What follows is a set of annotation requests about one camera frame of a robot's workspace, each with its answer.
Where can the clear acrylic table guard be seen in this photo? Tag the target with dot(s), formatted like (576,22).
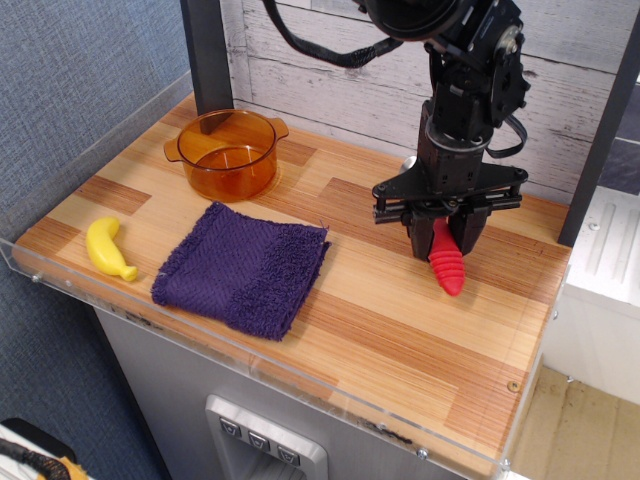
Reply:
(377,344)

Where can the grey cabinet with button panel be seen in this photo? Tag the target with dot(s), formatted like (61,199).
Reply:
(212,422)

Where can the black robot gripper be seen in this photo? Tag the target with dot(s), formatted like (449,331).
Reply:
(450,177)

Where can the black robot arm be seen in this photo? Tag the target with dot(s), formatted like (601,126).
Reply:
(476,74)

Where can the dark grey post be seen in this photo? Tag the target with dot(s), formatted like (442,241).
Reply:
(608,126)
(207,52)

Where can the red handled metal spoon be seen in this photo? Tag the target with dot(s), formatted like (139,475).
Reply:
(445,258)

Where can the black yellow object bottom left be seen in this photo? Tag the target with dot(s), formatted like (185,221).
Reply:
(27,452)

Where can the purple folded towel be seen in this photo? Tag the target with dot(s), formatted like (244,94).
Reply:
(254,275)

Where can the dark grey left post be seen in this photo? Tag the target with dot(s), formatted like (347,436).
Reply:
(207,52)

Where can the amber glass pot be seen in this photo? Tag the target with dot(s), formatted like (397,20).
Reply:
(228,155)

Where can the yellow toy banana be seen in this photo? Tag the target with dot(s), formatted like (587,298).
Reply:
(104,253)

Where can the dark grey right post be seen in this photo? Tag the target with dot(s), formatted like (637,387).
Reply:
(608,126)

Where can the white ribbed side platform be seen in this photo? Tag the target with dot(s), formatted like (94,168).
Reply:
(593,334)

